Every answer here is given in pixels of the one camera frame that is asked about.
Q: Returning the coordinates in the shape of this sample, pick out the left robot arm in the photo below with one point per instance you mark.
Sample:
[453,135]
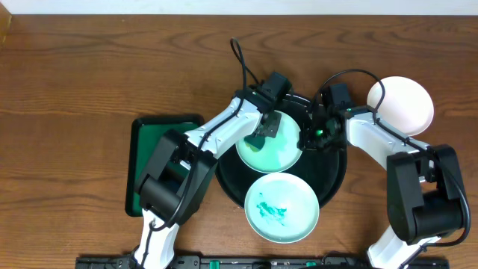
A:
[174,181]

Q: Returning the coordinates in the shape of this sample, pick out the mint plate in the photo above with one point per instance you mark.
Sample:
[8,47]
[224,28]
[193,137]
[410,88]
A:
[278,153]
[282,208]

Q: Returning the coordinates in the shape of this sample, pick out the mint plate front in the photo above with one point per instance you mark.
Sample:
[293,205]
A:
[282,208]

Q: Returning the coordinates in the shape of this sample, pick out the pink plate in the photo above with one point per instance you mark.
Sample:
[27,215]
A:
[407,106]

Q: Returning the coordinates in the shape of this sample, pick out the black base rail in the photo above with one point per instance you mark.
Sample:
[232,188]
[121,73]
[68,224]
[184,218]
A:
[195,262]

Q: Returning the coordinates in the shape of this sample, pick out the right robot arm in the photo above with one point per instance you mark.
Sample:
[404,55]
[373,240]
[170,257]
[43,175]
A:
[426,198]

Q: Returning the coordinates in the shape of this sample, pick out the black round tray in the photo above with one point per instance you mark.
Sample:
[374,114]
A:
[323,171]

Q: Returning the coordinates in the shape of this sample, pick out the green yellow sponge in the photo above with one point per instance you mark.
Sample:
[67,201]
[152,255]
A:
[255,142]

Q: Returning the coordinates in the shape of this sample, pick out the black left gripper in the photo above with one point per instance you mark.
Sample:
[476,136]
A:
[269,125]

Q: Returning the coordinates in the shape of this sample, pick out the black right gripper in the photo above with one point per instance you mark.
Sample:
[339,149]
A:
[305,140]

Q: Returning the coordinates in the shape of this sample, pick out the green rectangular tray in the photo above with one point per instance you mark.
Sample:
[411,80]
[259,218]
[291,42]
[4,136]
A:
[145,134]

